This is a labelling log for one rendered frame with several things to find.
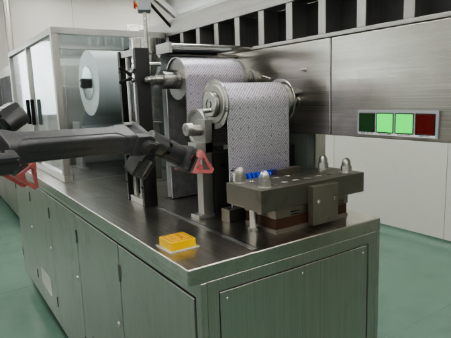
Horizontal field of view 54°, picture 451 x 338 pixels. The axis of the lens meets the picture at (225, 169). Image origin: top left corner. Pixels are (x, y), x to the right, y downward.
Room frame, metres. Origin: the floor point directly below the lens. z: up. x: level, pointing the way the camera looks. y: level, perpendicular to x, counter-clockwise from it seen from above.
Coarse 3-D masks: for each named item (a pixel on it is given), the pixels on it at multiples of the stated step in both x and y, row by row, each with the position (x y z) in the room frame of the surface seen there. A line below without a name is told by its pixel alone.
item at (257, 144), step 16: (240, 128) 1.32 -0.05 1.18; (256, 128) 1.36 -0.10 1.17; (272, 128) 1.39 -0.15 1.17; (288, 128) 1.43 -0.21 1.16; (240, 144) 1.32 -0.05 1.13; (256, 144) 1.35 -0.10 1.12; (272, 144) 1.39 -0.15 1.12; (288, 144) 1.43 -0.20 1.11; (240, 160) 1.32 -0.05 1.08; (256, 160) 1.35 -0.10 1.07; (272, 160) 1.39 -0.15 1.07; (288, 160) 1.42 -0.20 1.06
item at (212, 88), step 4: (208, 88) 1.36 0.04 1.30; (212, 88) 1.35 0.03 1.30; (216, 88) 1.33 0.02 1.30; (216, 92) 1.33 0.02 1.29; (220, 92) 1.31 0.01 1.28; (288, 92) 1.44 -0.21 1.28; (220, 96) 1.31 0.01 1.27; (288, 96) 1.44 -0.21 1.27; (220, 100) 1.31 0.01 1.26; (224, 100) 1.30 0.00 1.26; (220, 104) 1.31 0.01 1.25; (224, 104) 1.30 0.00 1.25; (220, 108) 1.31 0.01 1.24; (224, 108) 1.30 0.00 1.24; (220, 112) 1.31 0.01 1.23; (220, 116) 1.31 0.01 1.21; (212, 120) 1.35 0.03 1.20; (216, 120) 1.33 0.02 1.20; (220, 120) 1.32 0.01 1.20
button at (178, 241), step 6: (174, 234) 1.11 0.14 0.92; (180, 234) 1.11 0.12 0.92; (186, 234) 1.10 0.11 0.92; (162, 240) 1.08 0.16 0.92; (168, 240) 1.06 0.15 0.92; (174, 240) 1.06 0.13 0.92; (180, 240) 1.06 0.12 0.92; (186, 240) 1.06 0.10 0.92; (192, 240) 1.07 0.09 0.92; (162, 246) 1.08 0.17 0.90; (168, 246) 1.05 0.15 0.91; (174, 246) 1.04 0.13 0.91; (180, 246) 1.05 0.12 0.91; (186, 246) 1.06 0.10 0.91; (192, 246) 1.07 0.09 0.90
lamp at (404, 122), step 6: (396, 114) 1.20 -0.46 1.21; (402, 114) 1.18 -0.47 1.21; (408, 114) 1.17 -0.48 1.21; (396, 120) 1.20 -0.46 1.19; (402, 120) 1.18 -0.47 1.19; (408, 120) 1.17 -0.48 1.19; (396, 126) 1.20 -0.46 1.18; (402, 126) 1.18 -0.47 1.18; (408, 126) 1.17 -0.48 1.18; (396, 132) 1.20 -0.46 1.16; (402, 132) 1.18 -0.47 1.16; (408, 132) 1.16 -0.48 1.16
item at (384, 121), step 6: (378, 114) 1.24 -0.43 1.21; (384, 114) 1.23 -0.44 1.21; (390, 114) 1.21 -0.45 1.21; (378, 120) 1.24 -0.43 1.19; (384, 120) 1.23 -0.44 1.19; (390, 120) 1.21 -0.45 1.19; (378, 126) 1.24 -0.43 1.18; (384, 126) 1.23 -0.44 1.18; (390, 126) 1.21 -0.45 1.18; (390, 132) 1.21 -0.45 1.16
